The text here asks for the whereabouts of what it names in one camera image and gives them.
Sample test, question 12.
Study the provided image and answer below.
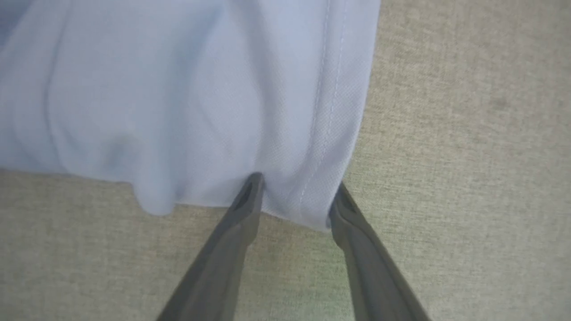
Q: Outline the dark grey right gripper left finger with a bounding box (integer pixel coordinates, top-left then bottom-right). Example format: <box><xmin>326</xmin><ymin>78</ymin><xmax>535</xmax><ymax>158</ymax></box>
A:
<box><xmin>156</xmin><ymin>173</ymin><xmax>265</xmax><ymax>321</ymax></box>

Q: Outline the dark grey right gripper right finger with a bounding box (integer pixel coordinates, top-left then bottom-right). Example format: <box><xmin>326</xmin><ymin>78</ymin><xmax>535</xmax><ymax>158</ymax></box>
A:
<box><xmin>329</xmin><ymin>182</ymin><xmax>431</xmax><ymax>321</ymax></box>

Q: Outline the light blue white-collared polo shirt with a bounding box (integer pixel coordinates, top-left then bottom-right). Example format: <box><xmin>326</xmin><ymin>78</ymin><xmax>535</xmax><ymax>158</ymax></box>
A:
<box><xmin>0</xmin><ymin>0</ymin><xmax>382</xmax><ymax>232</ymax></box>

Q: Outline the grey fabric sofa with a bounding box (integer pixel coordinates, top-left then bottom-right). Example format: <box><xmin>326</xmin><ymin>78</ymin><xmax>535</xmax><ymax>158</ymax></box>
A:
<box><xmin>0</xmin><ymin>0</ymin><xmax>571</xmax><ymax>321</ymax></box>

